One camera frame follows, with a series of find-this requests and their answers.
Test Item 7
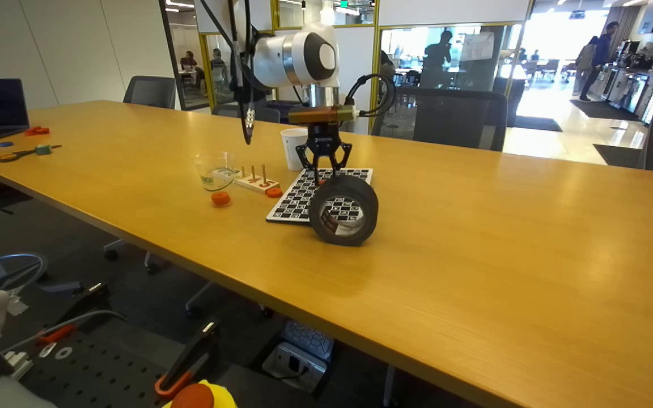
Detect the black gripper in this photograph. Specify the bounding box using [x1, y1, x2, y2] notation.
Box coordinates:
[298, 123, 352, 187]

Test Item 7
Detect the orange disc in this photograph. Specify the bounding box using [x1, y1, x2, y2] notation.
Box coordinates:
[266, 187, 284, 199]
[212, 192, 231, 206]

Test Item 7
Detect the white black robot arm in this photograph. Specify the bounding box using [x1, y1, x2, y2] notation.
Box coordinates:
[200, 0, 352, 179]

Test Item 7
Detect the white plastic cup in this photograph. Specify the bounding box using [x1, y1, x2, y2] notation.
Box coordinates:
[282, 128, 308, 170]

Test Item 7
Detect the clear colorless cup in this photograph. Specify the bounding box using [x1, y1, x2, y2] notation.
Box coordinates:
[196, 155, 238, 192]

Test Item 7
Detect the checkered calibration board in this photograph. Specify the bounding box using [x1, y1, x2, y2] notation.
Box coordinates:
[266, 169, 364, 224]

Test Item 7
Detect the black tape roll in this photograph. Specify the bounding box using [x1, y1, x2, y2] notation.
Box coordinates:
[308, 175, 378, 244]

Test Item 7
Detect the orange disc by number board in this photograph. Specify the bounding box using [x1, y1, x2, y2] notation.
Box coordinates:
[266, 187, 284, 199]

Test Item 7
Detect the wooden number peg board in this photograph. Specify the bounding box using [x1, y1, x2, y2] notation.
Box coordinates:
[237, 166, 280, 192]

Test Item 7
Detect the yellow red emergency stop button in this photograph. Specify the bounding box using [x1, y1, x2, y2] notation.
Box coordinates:
[164, 382, 238, 408]

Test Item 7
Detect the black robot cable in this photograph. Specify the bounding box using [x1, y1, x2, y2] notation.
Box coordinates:
[340, 72, 400, 121]

